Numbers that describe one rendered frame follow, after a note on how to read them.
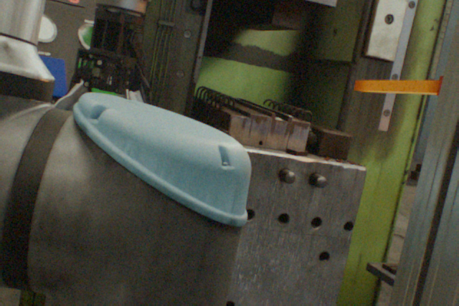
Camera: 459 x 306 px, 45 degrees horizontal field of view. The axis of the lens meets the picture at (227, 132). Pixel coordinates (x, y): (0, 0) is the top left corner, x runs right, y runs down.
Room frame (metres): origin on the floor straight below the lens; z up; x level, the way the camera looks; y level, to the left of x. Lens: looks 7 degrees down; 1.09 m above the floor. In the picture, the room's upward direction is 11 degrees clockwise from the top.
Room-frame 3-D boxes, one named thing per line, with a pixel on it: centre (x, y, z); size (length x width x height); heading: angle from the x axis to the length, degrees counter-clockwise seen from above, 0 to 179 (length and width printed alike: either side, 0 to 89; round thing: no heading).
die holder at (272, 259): (1.53, -0.08, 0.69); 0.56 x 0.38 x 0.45; 17
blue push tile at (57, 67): (0.97, 0.33, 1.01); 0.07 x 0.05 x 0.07; 132
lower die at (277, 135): (1.50, -0.03, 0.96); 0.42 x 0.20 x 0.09; 17
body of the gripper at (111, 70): (0.84, 0.19, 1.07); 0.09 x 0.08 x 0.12; 175
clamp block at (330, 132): (1.41, -0.25, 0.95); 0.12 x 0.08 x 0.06; 17
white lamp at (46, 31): (1.00, 0.36, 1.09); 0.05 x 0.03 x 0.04; 107
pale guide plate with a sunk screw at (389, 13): (1.52, -0.36, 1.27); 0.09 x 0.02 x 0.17; 107
